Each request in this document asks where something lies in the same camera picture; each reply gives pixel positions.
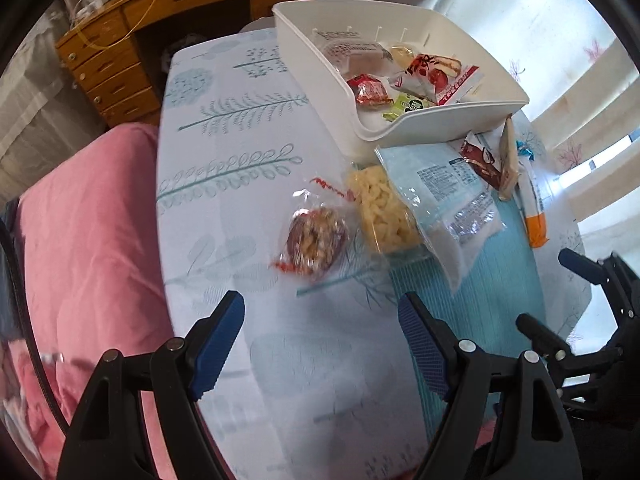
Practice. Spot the large light blue packet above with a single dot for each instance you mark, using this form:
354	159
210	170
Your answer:
445	195

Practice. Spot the small red white packet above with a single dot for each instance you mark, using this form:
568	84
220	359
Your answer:
370	91

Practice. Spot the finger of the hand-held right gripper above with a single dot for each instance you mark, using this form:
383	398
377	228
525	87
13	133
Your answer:
580	264
542	334

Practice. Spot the yellow chips packet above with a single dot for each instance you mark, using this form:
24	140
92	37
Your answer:
382	215

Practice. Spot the clear nut ball packet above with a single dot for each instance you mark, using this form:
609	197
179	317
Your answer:
315	237

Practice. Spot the small green packet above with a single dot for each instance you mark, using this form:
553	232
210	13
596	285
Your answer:
407	106

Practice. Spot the leaf print tablecloth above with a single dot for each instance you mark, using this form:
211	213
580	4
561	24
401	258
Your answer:
240	200

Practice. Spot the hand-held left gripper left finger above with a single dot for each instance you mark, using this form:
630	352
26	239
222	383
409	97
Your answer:
215	350

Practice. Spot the small blue candy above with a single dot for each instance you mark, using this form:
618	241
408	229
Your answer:
526	147

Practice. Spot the beige biscuit packet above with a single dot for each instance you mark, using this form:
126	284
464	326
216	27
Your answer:
507	160

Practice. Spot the pink blanket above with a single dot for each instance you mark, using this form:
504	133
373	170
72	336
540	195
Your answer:
90	260

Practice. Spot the red date print packet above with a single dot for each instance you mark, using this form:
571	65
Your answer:
445	80

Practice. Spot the dark red chocolate packet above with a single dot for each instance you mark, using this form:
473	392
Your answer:
480	160

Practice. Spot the clear orange puffs packet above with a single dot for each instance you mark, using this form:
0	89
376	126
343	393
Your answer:
350	52

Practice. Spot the orange white stick packet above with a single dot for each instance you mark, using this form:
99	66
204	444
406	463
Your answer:
532	200

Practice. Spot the clear yellow cracker packet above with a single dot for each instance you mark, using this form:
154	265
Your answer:
404	54

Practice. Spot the white plastic storage bin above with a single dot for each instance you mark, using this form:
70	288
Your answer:
310	60

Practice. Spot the dark trash bin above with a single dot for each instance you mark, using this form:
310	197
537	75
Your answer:
182	47

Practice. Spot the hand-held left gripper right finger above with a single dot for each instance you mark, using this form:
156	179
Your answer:
422	350

